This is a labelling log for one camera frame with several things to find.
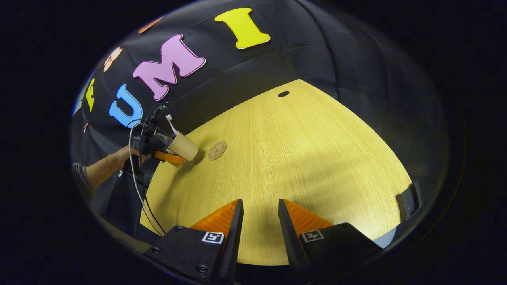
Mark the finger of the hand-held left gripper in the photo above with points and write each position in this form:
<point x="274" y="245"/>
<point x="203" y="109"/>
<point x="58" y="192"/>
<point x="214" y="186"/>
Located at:
<point x="168" y="157"/>

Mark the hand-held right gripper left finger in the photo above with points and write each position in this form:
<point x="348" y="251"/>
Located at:
<point x="234" y="245"/>

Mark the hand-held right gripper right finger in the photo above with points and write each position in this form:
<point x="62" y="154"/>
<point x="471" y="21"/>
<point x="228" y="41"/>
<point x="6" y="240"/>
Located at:
<point x="291" y="245"/>

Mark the beige cup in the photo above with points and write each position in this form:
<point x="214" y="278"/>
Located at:
<point x="186" y="146"/>

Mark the white toothbrush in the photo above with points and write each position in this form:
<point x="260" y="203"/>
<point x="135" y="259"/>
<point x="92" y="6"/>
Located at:
<point x="171" y="122"/>

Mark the round cork coaster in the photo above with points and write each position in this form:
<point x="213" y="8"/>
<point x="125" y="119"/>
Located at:
<point x="217" y="150"/>

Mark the wooden desktop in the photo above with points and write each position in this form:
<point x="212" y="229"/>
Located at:
<point x="297" y="158"/>

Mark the black chair back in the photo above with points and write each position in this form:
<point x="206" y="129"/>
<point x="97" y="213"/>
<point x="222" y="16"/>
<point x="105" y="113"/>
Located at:
<point x="410" y="200"/>

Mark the black backdrop cloth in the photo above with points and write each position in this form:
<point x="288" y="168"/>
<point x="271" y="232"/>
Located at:
<point x="336" y="59"/>

